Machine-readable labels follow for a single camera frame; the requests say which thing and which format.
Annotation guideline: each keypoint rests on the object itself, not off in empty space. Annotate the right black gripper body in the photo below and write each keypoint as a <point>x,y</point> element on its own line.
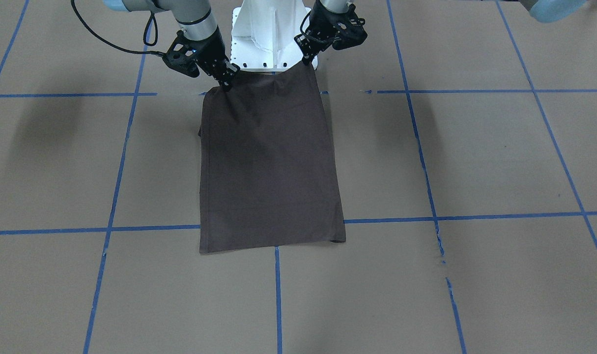
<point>211,52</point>

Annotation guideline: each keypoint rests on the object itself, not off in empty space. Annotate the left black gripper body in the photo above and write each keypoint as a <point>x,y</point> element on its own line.
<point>321,25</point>

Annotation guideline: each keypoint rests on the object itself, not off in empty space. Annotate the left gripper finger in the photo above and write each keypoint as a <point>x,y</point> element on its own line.
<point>310,43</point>

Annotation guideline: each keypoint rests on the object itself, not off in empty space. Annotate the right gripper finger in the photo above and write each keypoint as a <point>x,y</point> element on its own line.
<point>227,74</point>

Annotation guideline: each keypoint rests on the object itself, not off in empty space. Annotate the dark brown t-shirt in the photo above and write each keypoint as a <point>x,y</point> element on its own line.
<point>268,168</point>

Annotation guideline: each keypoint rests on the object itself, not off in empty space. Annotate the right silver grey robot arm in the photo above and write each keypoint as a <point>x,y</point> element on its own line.
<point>194,16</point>

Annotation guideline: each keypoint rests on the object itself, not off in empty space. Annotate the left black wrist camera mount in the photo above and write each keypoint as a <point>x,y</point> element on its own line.
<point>349,30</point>

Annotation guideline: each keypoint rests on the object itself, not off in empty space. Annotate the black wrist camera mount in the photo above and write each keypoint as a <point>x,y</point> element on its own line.
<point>349,30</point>
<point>180,56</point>

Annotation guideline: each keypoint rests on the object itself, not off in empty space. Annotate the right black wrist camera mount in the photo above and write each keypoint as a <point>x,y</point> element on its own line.
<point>180,56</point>

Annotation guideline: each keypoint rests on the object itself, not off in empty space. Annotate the white metal camera stand base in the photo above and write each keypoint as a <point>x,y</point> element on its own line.
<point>263,32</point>

